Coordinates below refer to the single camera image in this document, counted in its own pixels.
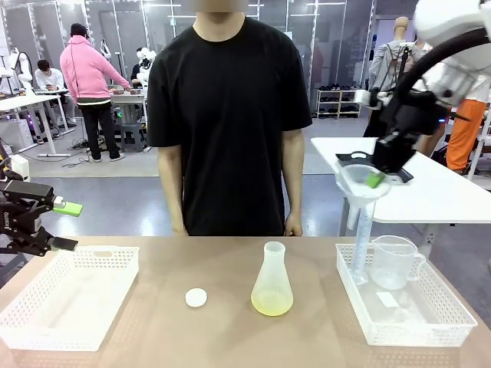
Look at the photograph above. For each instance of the black green-tipped left gripper finger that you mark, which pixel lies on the black green-tipped left gripper finger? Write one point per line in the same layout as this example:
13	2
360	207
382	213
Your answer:
67	209
63	244

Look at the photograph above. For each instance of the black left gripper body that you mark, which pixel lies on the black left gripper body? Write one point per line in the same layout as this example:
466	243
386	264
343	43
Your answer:
15	222

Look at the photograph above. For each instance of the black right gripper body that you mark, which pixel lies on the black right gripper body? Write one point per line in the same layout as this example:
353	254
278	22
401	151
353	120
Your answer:
395	153

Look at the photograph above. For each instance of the clear plastic funnel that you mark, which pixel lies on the clear plastic funnel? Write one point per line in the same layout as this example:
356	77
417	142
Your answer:
354	188

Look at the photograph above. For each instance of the clear plastic graduated cylinder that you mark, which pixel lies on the clear plastic graduated cylinder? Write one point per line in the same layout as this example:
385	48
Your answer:
364	245

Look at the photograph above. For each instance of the clear plastic measuring beaker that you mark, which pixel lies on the clear plastic measuring beaker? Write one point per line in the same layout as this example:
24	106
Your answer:
393	264

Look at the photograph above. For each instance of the white round flask cap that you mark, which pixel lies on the white round flask cap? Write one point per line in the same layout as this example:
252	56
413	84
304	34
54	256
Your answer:
196	298

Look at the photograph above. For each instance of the white perforated labelled plastic basket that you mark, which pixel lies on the white perforated labelled plastic basket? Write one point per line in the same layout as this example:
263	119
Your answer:
414	326

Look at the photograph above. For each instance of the translucent plastic erlenmeyer flask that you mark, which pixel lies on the translucent plastic erlenmeyer flask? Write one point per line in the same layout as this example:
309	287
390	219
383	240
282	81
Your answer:
272	295

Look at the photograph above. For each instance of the person's right forearm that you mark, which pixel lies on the person's right forearm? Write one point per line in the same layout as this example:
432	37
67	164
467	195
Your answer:
170	188

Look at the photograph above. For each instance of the person's left forearm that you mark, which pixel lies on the person's left forearm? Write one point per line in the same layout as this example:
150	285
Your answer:
294	184

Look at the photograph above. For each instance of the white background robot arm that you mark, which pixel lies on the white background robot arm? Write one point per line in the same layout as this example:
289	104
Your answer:
21	67
145	61

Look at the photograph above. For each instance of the person's left hand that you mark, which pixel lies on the person's left hand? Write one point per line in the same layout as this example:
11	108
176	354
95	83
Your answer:
294	226

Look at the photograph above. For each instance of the person's right hand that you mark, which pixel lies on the person's right hand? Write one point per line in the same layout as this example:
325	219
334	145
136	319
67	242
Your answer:
179	226

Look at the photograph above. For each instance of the black plastic tray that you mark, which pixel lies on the black plastic tray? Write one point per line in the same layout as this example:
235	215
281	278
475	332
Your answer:
353	158

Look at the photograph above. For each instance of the black folding stand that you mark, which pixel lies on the black folding stand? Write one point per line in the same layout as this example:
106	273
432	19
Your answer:
11	268

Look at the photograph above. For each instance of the mannequin in white jacket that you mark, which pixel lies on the mannequin in white jacket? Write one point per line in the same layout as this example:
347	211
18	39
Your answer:
466	130

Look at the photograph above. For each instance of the wooden shoe rack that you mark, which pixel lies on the wooden shoe rack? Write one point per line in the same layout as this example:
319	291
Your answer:
337	103

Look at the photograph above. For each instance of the mannequin in grey shirt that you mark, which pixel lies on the mannequin in grey shirt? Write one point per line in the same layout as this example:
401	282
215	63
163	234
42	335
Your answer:
383	65

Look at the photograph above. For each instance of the grey plastic step stool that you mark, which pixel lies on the grey plastic step stool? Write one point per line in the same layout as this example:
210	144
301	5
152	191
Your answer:
133	136

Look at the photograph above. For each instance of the white long office desk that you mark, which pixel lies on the white long office desk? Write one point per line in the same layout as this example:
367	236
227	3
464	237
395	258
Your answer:
23	103

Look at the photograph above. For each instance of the white paper label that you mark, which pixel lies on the white paper label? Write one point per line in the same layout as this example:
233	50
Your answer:
387	299

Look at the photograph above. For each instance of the white framed workbench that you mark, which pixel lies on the white framed workbench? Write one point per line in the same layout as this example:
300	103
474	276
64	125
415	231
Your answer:
134	99

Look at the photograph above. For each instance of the seated person in white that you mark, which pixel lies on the seated person in white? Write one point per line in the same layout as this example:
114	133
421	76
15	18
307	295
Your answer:
48	80

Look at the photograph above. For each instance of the person in pink hoodie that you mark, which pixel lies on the person in pink hoodie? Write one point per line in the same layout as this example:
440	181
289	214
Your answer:
86	73

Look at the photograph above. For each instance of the person in black t-shirt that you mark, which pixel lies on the person in black t-shirt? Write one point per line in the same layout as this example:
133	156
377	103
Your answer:
226	115

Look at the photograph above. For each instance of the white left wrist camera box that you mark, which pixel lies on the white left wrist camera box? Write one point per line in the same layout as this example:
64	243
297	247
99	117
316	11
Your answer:
21	168

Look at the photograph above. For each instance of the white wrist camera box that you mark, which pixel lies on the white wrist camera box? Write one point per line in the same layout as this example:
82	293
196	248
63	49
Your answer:
21	168
366	97

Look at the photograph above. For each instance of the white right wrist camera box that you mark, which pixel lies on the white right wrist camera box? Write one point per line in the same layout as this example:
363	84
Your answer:
366	97

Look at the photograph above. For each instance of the black camera tripod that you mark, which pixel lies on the black camera tripod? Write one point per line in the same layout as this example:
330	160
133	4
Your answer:
401	65

